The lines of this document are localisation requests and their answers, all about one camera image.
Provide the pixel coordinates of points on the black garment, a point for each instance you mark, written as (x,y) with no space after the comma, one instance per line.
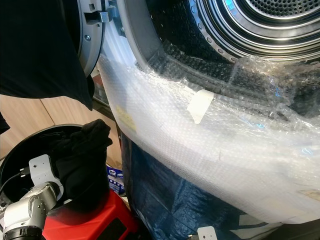
(85,160)

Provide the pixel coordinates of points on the white washing machine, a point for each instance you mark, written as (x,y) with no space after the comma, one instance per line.
(120,75)

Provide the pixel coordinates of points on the black round laundry basket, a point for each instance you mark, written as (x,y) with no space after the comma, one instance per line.
(25,145)

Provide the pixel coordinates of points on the black hanging cloth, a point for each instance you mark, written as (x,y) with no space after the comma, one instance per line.
(40,45)

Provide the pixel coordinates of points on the grey washer door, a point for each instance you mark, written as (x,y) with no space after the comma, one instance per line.
(92,45)

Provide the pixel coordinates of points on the yellow sticker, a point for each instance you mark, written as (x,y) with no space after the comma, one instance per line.
(126,118)

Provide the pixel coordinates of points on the blue white package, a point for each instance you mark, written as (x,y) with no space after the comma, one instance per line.
(115,180)

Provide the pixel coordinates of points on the red box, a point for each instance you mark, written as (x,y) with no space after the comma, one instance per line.
(95,220)

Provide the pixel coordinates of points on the grey washer door seal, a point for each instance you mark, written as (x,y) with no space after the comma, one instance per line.
(131,35)

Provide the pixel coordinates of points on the white tape piece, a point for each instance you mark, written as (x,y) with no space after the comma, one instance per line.
(200,106)

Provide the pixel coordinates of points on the clear bubble wrap sheet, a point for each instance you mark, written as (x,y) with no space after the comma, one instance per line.
(205,160)

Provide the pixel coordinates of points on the steel washer drum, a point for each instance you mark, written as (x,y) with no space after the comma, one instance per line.
(255,25)

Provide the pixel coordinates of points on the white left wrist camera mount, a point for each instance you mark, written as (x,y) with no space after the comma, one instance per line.
(41,170)

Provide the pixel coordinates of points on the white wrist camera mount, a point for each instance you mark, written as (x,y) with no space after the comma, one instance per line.
(207,234)
(41,170)

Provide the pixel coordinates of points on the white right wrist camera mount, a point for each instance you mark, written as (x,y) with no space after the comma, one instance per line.
(207,234)

